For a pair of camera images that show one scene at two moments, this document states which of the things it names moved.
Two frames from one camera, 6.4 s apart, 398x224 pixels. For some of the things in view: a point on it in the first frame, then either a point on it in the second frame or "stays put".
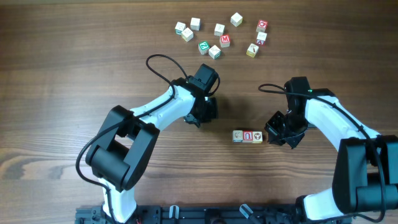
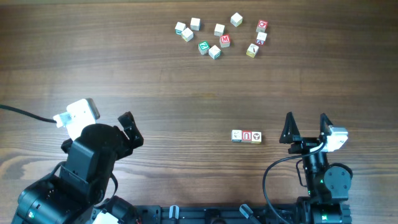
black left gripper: [213, 116] → [135, 138]
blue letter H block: [237, 135] stays put
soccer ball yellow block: [257, 137] stays put
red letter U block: [247, 136] stays put
